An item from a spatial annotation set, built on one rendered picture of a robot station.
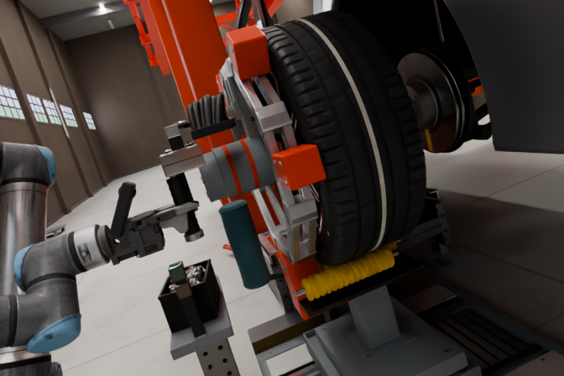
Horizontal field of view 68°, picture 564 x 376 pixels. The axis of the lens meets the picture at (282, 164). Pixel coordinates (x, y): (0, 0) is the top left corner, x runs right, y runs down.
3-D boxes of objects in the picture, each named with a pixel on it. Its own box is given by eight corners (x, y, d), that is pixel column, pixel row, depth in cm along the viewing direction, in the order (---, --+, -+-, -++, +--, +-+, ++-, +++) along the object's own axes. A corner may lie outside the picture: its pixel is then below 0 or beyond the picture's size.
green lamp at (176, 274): (187, 278, 109) (182, 263, 109) (172, 284, 109) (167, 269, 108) (187, 273, 113) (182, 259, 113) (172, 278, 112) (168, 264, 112)
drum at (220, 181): (290, 181, 109) (274, 130, 107) (211, 209, 105) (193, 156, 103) (278, 176, 123) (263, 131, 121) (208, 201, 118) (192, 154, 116)
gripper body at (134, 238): (168, 240, 97) (116, 258, 94) (156, 205, 95) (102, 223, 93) (167, 248, 89) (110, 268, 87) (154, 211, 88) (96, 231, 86)
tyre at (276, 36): (460, 101, 74) (308, -31, 117) (340, 142, 69) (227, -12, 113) (406, 279, 122) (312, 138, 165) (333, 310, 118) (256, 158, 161)
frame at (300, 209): (339, 278, 92) (265, 33, 85) (311, 289, 91) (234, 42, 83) (281, 226, 145) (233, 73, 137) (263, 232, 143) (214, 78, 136)
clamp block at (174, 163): (206, 164, 91) (198, 142, 91) (165, 178, 89) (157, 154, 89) (205, 163, 96) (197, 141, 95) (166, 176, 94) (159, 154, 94)
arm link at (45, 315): (7, 362, 76) (7, 300, 83) (76, 351, 83) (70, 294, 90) (18, 340, 71) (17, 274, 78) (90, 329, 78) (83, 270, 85)
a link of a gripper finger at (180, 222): (206, 224, 93) (165, 237, 92) (197, 199, 92) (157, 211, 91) (205, 227, 90) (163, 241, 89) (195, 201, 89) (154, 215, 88)
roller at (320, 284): (405, 265, 110) (400, 245, 109) (302, 309, 104) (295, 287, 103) (394, 258, 115) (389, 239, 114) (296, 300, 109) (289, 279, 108)
